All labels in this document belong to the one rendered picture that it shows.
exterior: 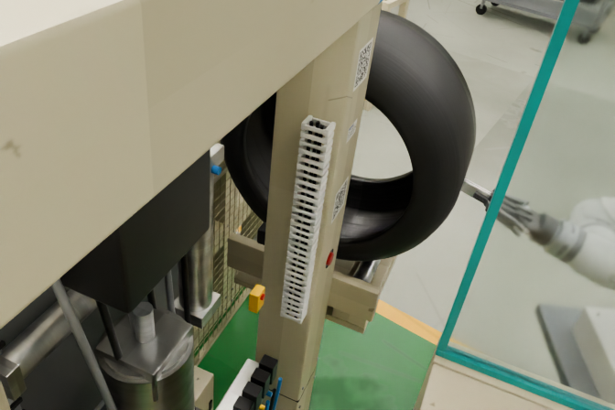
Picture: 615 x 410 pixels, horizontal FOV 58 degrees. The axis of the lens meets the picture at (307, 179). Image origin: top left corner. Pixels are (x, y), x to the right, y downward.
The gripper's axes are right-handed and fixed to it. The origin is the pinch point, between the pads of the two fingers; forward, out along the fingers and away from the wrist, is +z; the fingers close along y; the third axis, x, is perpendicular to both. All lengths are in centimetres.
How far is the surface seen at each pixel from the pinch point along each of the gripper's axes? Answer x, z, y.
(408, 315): 112, -20, -63
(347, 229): 28.2, 22.1, 3.1
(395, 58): -26.5, 30.1, 13.8
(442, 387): -14, 1, 69
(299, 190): -8, 32, 42
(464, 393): -15, -2, 69
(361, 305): 27.2, 10.2, 25.7
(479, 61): 117, -3, -397
